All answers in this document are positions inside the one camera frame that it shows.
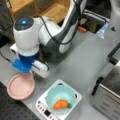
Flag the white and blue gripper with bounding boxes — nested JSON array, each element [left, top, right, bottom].
[[10, 44, 50, 78]]

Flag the pink pan with white handle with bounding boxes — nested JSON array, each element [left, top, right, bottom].
[[7, 73, 35, 100]]

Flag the teal bowl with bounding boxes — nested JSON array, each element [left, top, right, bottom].
[[46, 85, 76, 111]]

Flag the orange carrot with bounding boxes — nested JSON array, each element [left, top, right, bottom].
[[53, 100, 68, 110]]

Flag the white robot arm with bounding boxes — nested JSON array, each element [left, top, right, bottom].
[[10, 0, 87, 78]]

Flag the white induction cooker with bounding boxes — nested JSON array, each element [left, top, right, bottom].
[[35, 80, 82, 120]]

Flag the wooden shelf cabinet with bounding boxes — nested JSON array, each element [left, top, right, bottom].
[[5, 0, 70, 24]]

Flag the orange small object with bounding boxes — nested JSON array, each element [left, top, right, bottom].
[[79, 27, 87, 32]]

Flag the silver toaster oven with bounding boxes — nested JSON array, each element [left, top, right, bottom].
[[91, 43, 120, 120]]

